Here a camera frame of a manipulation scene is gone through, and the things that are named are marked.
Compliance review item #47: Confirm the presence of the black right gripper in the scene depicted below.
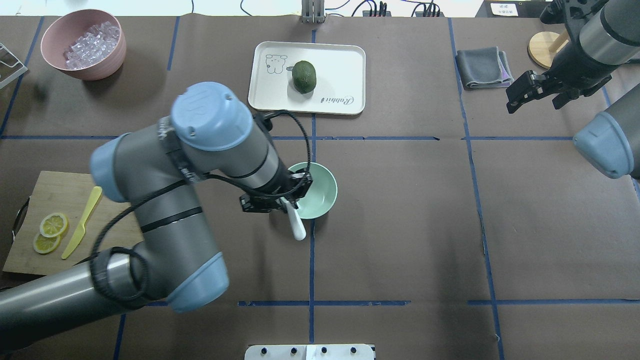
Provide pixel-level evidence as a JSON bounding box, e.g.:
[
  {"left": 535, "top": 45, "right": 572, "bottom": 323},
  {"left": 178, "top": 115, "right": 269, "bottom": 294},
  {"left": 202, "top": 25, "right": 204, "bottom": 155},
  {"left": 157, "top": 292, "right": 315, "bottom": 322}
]
[{"left": 506, "top": 47, "right": 613, "bottom": 114}]

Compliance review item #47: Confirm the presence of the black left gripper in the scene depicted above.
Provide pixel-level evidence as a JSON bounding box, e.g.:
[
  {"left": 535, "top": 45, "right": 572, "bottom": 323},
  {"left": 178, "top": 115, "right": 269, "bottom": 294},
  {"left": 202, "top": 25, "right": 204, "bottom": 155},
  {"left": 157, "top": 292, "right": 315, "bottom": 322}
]
[{"left": 239, "top": 167, "right": 313, "bottom": 214}]

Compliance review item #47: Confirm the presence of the mint green bowl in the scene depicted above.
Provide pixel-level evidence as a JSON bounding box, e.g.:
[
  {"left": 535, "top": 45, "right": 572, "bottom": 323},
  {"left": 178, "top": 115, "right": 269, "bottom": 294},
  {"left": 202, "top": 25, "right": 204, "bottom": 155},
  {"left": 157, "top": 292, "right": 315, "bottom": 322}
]
[{"left": 296, "top": 162, "right": 338, "bottom": 220}]

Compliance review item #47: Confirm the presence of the white plastic spoon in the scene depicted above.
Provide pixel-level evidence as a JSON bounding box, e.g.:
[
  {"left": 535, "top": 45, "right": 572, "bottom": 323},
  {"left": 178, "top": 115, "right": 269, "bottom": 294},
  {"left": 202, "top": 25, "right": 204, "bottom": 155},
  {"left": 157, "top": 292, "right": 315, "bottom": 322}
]
[{"left": 279, "top": 197, "right": 307, "bottom": 241}]

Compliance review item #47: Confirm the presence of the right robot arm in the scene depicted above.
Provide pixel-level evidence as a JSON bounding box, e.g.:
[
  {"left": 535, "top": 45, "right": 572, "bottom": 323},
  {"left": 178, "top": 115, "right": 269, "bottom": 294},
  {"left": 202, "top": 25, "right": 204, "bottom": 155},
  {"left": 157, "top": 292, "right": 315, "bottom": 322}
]
[{"left": 506, "top": 0, "right": 640, "bottom": 179}]

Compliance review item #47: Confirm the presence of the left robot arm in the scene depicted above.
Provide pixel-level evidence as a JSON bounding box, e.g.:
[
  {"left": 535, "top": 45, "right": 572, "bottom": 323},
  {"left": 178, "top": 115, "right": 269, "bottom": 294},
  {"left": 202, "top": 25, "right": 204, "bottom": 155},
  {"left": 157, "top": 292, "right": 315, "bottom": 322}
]
[{"left": 0, "top": 81, "right": 313, "bottom": 354}]

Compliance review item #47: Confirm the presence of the pink bowl with ice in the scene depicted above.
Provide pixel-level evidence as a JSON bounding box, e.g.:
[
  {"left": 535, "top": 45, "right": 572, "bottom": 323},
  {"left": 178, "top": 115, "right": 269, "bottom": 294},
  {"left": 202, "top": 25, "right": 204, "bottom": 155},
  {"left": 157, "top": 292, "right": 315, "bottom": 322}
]
[{"left": 40, "top": 9, "right": 127, "bottom": 81}]

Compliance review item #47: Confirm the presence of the folded grey cloth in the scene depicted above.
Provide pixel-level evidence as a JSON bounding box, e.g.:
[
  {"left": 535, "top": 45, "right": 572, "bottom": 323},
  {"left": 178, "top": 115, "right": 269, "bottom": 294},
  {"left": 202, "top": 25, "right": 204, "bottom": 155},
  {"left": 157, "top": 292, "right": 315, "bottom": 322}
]
[{"left": 455, "top": 47, "right": 514, "bottom": 90}]

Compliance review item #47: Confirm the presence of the wooden mug tree stand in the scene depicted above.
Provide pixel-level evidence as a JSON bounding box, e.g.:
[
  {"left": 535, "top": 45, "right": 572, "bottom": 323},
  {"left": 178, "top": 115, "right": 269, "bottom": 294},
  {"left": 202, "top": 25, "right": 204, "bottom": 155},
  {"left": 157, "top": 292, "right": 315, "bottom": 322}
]
[{"left": 526, "top": 30, "right": 569, "bottom": 69}]

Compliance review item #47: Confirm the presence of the cream rabbit tray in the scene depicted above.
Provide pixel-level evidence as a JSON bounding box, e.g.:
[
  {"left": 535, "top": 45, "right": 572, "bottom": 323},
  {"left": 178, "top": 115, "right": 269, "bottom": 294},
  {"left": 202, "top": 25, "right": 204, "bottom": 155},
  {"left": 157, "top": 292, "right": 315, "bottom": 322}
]
[{"left": 247, "top": 41, "right": 366, "bottom": 116}]

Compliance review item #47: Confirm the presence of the green avocado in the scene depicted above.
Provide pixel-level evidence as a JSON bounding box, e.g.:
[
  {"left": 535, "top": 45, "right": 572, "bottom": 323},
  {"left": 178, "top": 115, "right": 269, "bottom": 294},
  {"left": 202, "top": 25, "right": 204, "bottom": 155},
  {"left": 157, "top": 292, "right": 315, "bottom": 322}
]
[{"left": 291, "top": 60, "right": 318, "bottom": 94}]

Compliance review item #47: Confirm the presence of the yellow plastic knife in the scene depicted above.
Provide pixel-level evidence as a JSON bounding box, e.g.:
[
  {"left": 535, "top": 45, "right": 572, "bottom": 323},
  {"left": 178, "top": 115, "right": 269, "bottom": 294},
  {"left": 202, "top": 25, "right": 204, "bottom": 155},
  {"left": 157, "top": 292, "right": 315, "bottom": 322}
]
[{"left": 61, "top": 186, "right": 103, "bottom": 260}]

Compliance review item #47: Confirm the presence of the bamboo cutting board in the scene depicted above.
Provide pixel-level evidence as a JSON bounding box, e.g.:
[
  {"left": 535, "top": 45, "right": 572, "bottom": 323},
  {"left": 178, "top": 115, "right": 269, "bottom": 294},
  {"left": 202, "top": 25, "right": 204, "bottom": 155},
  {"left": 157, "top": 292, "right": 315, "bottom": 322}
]
[{"left": 3, "top": 171, "right": 128, "bottom": 275}]

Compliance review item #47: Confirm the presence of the upper lemon slice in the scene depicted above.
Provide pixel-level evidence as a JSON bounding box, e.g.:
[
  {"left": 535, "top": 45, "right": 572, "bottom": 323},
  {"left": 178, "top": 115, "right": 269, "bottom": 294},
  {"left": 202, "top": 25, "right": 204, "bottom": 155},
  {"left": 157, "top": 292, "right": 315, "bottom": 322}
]
[{"left": 39, "top": 212, "right": 69, "bottom": 237}]

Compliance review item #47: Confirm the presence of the lemon slice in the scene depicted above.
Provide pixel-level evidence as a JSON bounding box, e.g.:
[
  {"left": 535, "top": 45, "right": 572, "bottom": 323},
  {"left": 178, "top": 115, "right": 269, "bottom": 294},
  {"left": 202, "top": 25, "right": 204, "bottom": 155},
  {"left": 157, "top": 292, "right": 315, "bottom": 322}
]
[
  {"left": 32, "top": 233, "right": 62, "bottom": 255},
  {"left": 39, "top": 212, "right": 69, "bottom": 237}
]

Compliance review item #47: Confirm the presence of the lower lemon slice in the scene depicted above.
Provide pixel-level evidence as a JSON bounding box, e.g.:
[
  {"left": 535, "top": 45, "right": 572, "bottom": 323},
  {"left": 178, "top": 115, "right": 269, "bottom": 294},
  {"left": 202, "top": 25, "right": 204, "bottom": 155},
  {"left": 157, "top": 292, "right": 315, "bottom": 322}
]
[{"left": 32, "top": 233, "right": 62, "bottom": 255}]

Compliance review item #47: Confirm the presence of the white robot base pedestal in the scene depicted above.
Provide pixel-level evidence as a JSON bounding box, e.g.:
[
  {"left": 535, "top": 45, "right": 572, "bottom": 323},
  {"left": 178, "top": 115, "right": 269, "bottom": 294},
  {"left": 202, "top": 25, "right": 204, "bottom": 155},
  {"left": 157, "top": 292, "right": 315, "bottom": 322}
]
[{"left": 244, "top": 343, "right": 377, "bottom": 360}]

